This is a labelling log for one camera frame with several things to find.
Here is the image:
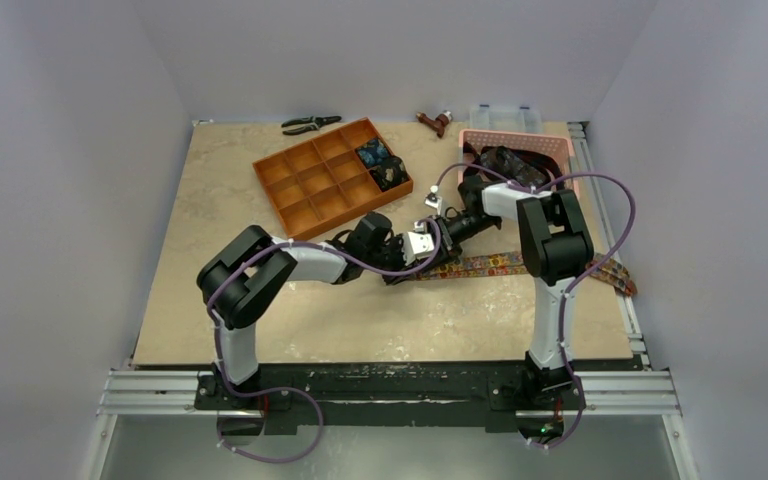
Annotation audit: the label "pink plastic basket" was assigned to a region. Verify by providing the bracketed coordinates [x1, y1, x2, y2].
[457, 129, 574, 199]

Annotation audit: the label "colourful patterned tie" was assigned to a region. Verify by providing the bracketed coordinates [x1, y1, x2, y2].
[415, 251, 638, 297]

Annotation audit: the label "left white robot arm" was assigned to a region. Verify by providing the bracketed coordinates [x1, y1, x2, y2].
[197, 212, 441, 409]

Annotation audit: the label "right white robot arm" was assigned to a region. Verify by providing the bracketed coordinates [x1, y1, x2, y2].
[443, 175, 594, 407]

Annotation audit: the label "dark ties in basket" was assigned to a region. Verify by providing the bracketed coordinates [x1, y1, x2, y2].
[458, 143, 562, 191]

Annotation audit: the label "black rolled tie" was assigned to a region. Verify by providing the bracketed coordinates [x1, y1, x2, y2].
[369, 156, 409, 192]

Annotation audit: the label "blue rolled tie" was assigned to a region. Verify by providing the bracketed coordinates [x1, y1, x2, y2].
[355, 137, 392, 169]

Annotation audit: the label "clear plastic organizer box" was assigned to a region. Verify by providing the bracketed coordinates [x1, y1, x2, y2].
[469, 104, 543, 134]

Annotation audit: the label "black pliers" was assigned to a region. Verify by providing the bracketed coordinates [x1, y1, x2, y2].
[280, 115, 342, 136]

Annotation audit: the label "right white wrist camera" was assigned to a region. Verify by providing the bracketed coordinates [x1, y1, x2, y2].
[424, 185, 446, 216]

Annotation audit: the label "brown handled tool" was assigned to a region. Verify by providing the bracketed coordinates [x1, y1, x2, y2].
[415, 110, 453, 139]

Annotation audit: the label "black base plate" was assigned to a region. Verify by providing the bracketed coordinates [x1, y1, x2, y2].
[194, 360, 586, 441]

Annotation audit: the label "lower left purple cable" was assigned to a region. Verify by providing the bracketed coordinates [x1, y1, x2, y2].
[214, 379, 328, 464]

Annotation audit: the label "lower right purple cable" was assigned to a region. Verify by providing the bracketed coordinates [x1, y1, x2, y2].
[526, 377, 597, 452]

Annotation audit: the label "aluminium frame rail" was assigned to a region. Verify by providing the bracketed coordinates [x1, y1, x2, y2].
[79, 122, 700, 480]

